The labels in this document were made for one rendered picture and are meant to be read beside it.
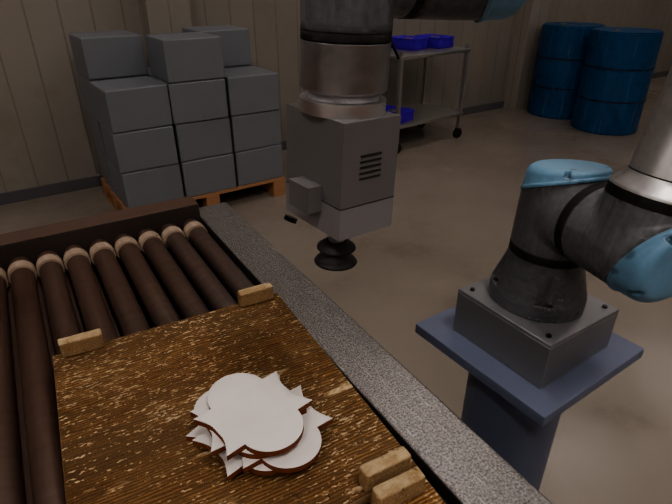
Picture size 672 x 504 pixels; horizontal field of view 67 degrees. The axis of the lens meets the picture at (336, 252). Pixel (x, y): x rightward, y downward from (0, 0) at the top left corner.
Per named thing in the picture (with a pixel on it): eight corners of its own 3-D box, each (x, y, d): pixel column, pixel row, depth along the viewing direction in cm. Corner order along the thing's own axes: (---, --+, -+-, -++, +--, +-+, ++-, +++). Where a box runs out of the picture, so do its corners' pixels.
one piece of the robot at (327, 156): (252, 61, 43) (258, 236, 50) (315, 78, 37) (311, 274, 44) (343, 55, 48) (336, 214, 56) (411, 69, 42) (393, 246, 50)
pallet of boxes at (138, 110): (242, 166, 430) (229, 24, 378) (285, 194, 376) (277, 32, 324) (104, 194, 375) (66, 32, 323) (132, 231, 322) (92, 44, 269)
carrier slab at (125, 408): (277, 299, 89) (276, 292, 89) (419, 478, 58) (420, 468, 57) (55, 364, 75) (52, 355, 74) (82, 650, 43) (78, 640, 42)
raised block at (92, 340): (104, 341, 77) (100, 326, 76) (106, 348, 75) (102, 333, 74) (61, 353, 74) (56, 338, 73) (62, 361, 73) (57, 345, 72)
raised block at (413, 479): (416, 480, 56) (418, 462, 54) (426, 493, 54) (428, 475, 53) (369, 503, 53) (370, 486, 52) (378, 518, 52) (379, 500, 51)
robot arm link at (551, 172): (553, 223, 87) (573, 145, 81) (615, 260, 76) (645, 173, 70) (493, 231, 83) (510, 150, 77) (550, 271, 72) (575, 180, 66)
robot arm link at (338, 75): (338, 46, 37) (278, 35, 43) (335, 110, 39) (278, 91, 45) (410, 43, 41) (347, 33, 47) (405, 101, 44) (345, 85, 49)
